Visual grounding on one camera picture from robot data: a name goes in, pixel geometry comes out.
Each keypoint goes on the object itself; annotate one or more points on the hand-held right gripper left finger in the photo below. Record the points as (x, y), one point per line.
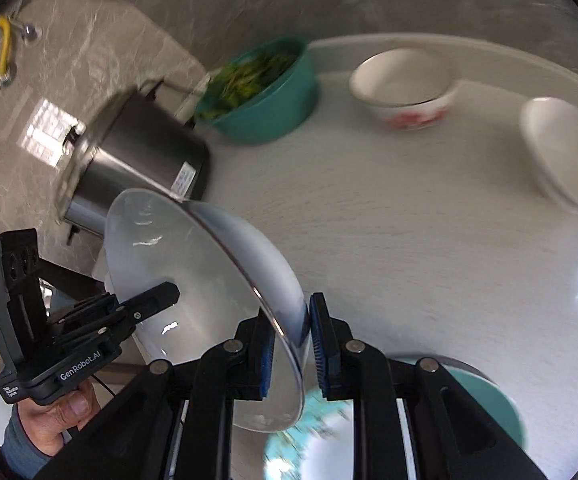
(265, 360)

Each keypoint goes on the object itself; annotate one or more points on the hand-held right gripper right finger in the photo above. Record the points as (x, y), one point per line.
(319, 350)

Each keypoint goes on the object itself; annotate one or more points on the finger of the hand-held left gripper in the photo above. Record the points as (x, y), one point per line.
(74, 277)
(154, 297)

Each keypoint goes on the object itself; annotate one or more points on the white plate dark rim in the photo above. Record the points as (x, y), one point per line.
(169, 240)

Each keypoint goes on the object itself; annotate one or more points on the teal floral deep plate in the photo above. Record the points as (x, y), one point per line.
(489, 405)

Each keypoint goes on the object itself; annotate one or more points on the white bowl red flower print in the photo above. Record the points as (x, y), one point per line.
(399, 80)

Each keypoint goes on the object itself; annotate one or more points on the small white bowl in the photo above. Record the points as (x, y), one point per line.
(564, 150)

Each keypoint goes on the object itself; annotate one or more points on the person's left forearm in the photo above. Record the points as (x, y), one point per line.
(19, 447)

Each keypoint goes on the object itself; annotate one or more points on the person's left hand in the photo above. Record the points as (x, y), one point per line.
(56, 417)

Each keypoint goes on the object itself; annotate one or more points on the steel rice cooker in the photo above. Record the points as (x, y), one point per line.
(134, 160)

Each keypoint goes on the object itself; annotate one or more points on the green bowl of greens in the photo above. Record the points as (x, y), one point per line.
(269, 115)

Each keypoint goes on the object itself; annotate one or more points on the metal wall pipe fitting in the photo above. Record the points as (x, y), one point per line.
(30, 31)

